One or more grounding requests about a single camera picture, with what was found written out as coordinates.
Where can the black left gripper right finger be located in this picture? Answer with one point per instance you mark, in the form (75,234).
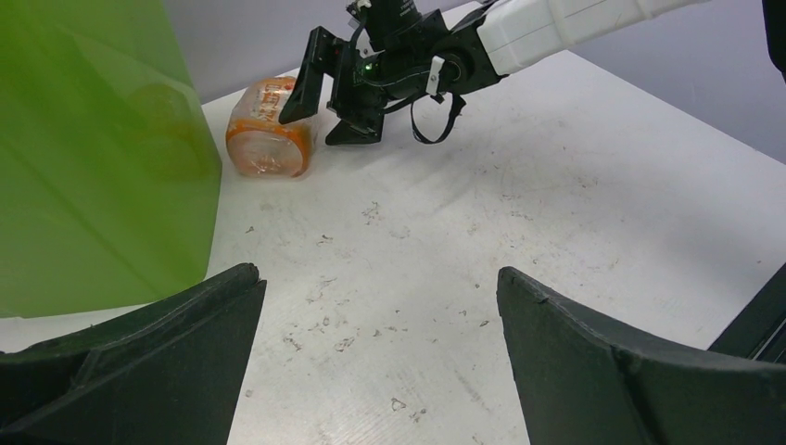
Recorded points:
(584,377)

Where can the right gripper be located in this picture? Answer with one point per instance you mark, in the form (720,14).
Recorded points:
(379,72)

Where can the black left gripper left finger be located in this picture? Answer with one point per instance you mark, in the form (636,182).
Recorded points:
(170,372)

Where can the large orange label bottle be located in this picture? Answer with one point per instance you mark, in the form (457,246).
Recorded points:
(257,143)

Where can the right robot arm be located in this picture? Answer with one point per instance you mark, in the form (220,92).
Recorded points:
(500,38)

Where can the green plastic bin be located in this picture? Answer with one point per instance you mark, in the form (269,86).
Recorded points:
(110,176)

